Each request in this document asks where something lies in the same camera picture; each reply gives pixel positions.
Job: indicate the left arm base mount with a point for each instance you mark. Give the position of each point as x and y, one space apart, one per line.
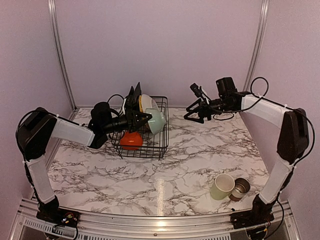
51 212

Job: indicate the white square floral plate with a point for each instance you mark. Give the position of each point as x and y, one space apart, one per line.
136 96

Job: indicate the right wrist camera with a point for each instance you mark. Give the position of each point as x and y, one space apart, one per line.
197 90

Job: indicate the round brown rim floral plate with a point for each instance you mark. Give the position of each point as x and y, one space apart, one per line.
148 102

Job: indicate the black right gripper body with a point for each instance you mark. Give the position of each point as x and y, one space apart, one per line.
208 113

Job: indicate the aluminium frame rail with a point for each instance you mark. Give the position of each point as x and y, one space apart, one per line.
103 226

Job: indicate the yellow polka dot plate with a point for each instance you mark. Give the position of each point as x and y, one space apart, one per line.
140 104

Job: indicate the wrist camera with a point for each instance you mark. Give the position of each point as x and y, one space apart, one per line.
101 115
197 90

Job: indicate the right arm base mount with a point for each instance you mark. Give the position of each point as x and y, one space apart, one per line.
260 213

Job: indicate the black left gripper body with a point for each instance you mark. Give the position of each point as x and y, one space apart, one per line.
121 124

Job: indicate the brown grey metal-lined cup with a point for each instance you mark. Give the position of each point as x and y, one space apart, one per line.
241 188

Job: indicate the light green mug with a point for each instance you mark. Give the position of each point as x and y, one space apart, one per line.
222 186

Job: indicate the white ceramic bowl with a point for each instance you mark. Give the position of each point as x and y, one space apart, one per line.
131 141

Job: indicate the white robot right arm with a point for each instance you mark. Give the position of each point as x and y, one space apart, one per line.
293 138

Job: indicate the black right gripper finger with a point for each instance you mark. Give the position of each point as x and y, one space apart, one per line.
194 105
188 116

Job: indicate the black square floral plate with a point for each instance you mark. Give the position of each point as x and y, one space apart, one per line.
131 93

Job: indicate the black wire dish rack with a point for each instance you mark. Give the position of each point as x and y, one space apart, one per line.
153 146

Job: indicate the light green ceramic bowl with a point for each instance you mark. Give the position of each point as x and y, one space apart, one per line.
157 122

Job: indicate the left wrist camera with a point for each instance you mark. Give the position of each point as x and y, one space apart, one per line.
101 115

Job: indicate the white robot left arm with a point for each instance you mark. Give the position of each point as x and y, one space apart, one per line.
39 126

